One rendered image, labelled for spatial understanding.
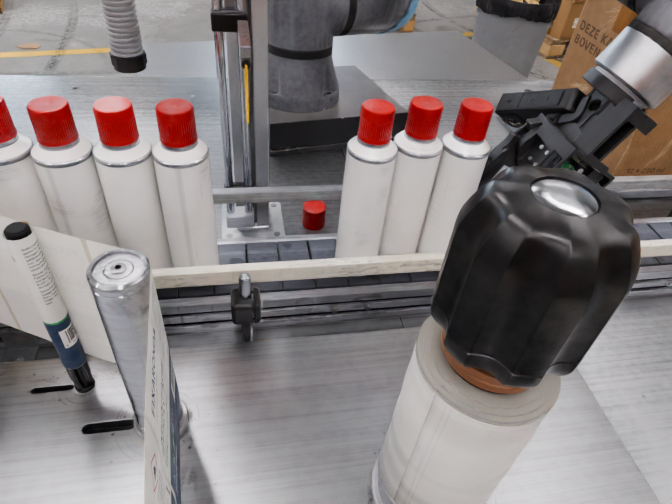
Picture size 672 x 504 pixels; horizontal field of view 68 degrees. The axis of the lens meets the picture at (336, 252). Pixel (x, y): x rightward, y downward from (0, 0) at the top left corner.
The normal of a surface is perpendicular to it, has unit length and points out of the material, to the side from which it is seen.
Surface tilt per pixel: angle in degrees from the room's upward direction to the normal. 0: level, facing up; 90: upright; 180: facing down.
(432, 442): 91
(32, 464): 0
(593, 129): 60
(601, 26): 90
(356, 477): 0
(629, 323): 0
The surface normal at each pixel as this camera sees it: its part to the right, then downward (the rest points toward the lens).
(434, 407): -0.77, 0.38
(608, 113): -0.81, -0.32
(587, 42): -0.98, 0.05
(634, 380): 0.08, -0.74
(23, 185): 0.69, 0.53
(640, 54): -0.62, 0.04
